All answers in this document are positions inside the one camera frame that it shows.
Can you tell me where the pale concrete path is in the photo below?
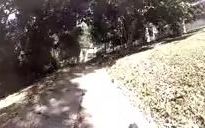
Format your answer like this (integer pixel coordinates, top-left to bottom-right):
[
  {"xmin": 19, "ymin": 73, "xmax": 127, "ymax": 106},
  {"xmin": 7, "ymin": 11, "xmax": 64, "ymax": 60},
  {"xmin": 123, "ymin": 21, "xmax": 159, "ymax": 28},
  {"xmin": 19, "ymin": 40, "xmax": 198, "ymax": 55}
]
[{"xmin": 0, "ymin": 67, "xmax": 155, "ymax": 128}]

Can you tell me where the wood of trees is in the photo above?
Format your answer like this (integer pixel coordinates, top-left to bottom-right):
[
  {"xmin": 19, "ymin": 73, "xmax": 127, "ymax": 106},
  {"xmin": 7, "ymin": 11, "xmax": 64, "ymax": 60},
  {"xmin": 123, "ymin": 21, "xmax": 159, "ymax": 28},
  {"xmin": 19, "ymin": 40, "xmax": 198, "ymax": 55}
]
[{"xmin": 0, "ymin": 0, "xmax": 205, "ymax": 79}]

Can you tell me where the robot's own part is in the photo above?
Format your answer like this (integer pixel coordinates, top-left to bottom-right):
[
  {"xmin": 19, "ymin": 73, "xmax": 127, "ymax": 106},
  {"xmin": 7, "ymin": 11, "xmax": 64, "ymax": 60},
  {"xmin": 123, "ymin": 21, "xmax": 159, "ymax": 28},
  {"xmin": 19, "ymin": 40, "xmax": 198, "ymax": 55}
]
[{"xmin": 128, "ymin": 122, "xmax": 140, "ymax": 128}]

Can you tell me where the leaf-covered slope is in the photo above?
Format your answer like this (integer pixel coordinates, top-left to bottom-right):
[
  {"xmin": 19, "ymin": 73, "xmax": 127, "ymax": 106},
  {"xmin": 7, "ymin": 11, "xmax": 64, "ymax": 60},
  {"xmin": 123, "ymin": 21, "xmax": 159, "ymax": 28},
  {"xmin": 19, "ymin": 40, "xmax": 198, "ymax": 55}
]
[{"xmin": 106, "ymin": 25, "xmax": 205, "ymax": 128}]

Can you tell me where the dark earth verge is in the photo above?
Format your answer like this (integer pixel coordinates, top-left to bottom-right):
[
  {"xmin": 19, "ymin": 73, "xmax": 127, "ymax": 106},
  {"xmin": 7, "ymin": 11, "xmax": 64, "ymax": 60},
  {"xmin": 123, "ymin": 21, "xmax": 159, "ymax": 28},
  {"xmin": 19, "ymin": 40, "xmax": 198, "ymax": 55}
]
[{"xmin": 0, "ymin": 61, "xmax": 78, "ymax": 105}]

